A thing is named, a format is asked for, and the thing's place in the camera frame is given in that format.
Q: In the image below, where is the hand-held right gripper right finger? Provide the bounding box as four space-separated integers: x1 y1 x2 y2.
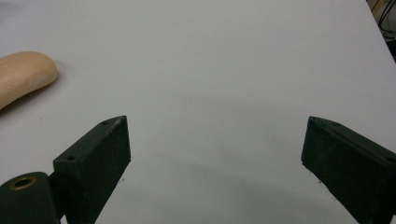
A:
301 116 396 224

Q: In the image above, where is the black cable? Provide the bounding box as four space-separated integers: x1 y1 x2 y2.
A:
368 0 396 41

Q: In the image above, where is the tan bread loaf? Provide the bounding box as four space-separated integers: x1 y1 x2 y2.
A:
0 50 59 110

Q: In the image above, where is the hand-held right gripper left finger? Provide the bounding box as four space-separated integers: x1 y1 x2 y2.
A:
52 115 132 224

